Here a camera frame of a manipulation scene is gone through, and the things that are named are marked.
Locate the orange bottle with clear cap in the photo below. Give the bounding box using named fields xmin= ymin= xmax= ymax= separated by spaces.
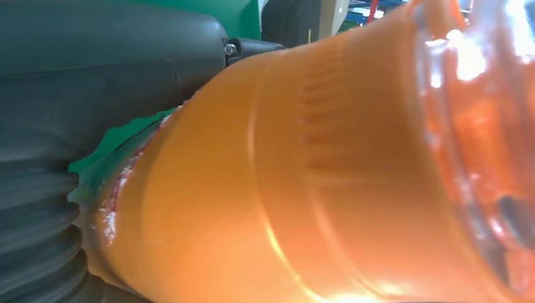
xmin=81 ymin=0 xmax=535 ymax=303

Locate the blue wheeled cart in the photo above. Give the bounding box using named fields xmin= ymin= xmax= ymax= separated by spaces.
xmin=340 ymin=0 xmax=408 ymax=32

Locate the brown cardboard box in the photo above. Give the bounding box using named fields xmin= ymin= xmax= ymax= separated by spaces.
xmin=319 ymin=0 xmax=350 ymax=39

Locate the black zipped carrying case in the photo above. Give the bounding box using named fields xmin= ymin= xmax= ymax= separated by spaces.
xmin=261 ymin=0 xmax=324 ymax=48

